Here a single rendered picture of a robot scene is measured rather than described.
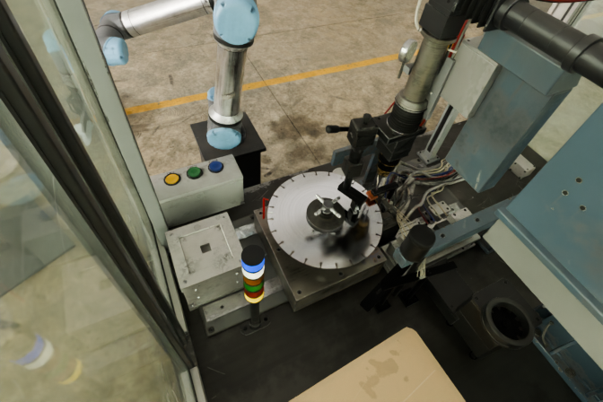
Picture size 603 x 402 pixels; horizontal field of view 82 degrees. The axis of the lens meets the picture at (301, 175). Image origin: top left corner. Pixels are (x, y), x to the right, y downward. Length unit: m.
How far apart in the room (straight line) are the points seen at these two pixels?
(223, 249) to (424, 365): 0.63
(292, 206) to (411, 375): 0.55
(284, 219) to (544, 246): 0.61
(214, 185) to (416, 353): 0.76
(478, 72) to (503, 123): 0.10
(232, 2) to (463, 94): 0.59
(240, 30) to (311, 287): 0.72
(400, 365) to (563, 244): 0.61
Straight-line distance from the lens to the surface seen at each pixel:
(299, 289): 1.00
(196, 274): 0.98
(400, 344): 1.12
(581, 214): 0.62
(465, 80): 0.76
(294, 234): 0.96
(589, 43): 0.60
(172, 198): 1.13
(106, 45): 1.14
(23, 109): 0.32
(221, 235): 1.03
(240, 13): 0.99
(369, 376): 1.07
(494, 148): 0.77
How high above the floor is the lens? 1.77
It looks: 49 degrees down
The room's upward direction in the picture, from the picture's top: 8 degrees clockwise
